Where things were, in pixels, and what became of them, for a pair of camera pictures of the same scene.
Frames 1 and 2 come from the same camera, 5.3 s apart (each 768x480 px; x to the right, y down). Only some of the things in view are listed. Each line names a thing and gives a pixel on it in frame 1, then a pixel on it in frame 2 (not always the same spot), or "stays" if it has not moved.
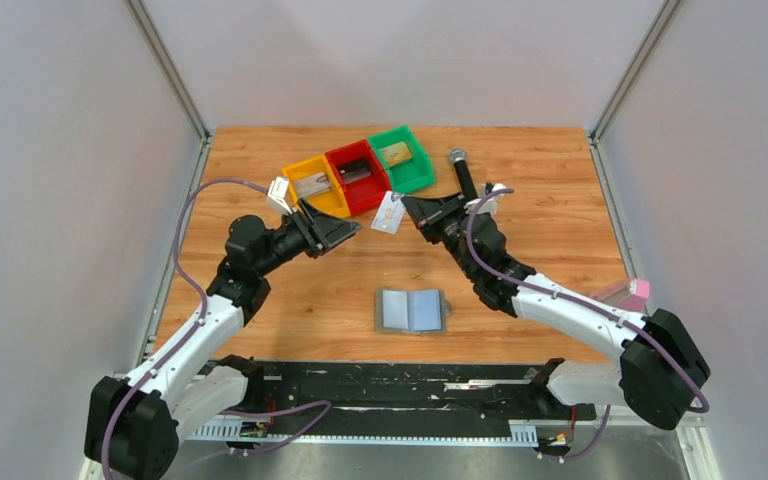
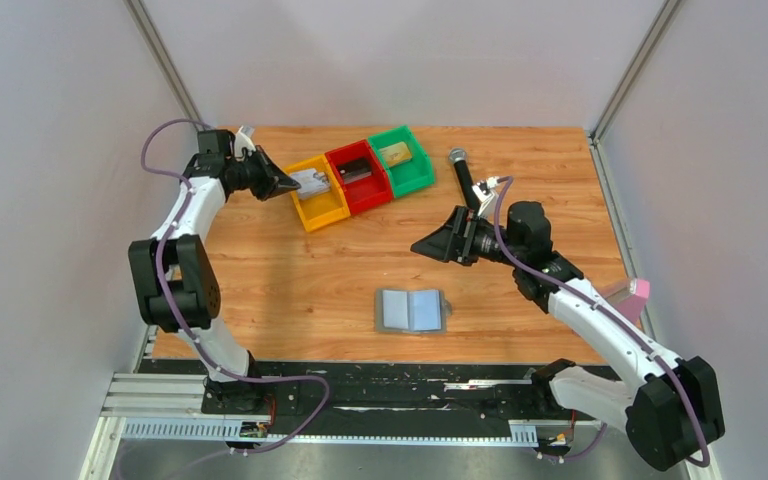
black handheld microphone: x=459 y=157 stays
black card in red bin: x=355 y=170 stays
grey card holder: x=411 y=311 stays
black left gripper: x=331 y=230 -> x=273 y=182
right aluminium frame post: x=597 y=134 stays
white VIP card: x=389 y=214 -> x=311 y=181
